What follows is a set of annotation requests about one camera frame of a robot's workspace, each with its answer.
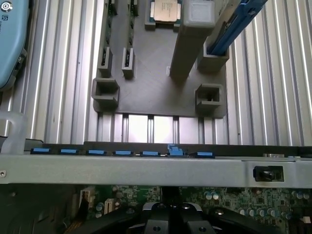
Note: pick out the grey metal PC case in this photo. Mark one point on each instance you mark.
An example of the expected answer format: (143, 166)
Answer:
(146, 169)

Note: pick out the green motherboard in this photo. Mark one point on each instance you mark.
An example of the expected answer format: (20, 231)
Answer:
(243, 202)

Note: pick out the green RAM stick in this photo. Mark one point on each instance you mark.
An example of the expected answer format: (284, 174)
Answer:
(128, 46)
(106, 41)

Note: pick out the light blue plastic case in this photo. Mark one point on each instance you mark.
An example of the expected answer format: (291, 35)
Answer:
(12, 41)

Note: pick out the blue RAM stick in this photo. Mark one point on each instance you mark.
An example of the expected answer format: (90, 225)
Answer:
(234, 26)

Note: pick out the grey printed parts rack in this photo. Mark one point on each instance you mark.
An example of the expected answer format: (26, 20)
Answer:
(156, 80)

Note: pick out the CPU with silver lid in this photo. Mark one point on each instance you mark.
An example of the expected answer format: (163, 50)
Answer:
(165, 11)

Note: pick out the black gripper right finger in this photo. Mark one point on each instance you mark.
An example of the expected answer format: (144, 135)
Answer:
(204, 223)

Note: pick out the blue expansion slot latch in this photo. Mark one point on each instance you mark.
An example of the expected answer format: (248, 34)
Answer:
(174, 150)

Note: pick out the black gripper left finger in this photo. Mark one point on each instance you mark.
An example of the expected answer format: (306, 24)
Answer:
(136, 223)

